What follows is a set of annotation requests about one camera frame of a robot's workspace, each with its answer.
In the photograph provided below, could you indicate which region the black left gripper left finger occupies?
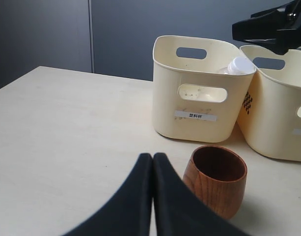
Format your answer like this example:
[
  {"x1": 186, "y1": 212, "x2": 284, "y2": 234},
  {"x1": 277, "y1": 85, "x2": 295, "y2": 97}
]
[{"x1": 65, "y1": 153, "x2": 152, "y2": 236}]

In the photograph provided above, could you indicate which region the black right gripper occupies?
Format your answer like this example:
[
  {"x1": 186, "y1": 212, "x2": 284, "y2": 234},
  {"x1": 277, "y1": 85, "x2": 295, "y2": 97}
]
[{"x1": 232, "y1": 0, "x2": 301, "y2": 55}]

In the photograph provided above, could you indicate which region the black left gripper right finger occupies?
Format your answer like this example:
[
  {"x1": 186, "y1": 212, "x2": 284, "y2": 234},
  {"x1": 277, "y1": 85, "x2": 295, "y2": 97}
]
[{"x1": 153, "y1": 152, "x2": 246, "y2": 236}]

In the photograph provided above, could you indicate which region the brown wooden cup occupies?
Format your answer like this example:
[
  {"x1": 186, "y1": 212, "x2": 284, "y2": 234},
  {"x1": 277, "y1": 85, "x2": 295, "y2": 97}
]
[{"x1": 183, "y1": 145, "x2": 247, "y2": 220}]

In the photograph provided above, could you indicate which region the clear plastic cup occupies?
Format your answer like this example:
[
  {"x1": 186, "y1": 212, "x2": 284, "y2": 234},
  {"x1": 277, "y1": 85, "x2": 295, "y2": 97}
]
[{"x1": 217, "y1": 57, "x2": 256, "y2": 75}]

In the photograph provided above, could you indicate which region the cream bin middle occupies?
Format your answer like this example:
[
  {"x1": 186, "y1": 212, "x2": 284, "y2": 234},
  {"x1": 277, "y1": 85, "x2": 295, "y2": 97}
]
[{"x1": 237, "y1": 45, "x2": 301, "y2": 162}]

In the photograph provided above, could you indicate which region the cream bin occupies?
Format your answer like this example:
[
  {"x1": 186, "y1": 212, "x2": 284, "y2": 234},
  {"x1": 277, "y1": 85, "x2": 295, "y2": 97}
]
[
  {"x1": 152, "y1": 35, "x2": 255, "y2": 143},
  {"x1": 237, "y1": 45, "x2": 301, "y2": 162}
]

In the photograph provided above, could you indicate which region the cream bin left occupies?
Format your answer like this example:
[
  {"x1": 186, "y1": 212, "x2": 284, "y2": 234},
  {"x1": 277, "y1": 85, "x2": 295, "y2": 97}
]
[{"x1": 152, "y1": 35, "x2": 255, "y2": 143}]

